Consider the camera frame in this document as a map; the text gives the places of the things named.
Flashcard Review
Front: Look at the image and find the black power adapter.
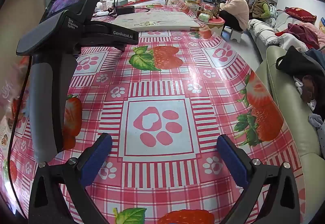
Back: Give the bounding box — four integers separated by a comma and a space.
115, 5, 135, 14

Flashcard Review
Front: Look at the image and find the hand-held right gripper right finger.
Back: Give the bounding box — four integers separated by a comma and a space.
216, 134, 300, 224

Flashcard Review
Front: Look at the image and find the black adapter cable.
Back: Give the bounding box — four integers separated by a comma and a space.
108, 0, 121, 15

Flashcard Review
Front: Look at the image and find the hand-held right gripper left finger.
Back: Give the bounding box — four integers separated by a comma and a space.
28, 133, 113, 224

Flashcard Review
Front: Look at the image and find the small white stool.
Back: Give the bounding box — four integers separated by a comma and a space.
223, 26, 245, 43

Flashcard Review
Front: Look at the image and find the red cushion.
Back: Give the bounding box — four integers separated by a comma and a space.
284, 7, 317, 23

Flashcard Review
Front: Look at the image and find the strawberry print tablecloth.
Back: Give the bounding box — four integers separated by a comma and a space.
0, 4, 308, 224

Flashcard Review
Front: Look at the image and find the maroon garment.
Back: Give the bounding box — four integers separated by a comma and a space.
287, 23, 320, 49

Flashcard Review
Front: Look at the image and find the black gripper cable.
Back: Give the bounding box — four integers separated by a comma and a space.
7, 55, 32, 214

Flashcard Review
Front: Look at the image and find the cluttered side table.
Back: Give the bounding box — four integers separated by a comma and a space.
175, 0, 226, 34

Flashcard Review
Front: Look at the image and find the white foam board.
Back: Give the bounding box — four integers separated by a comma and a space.
111, 11, 204, 31

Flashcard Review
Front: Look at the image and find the black garment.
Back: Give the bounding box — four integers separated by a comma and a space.
275, 46, 325, 118

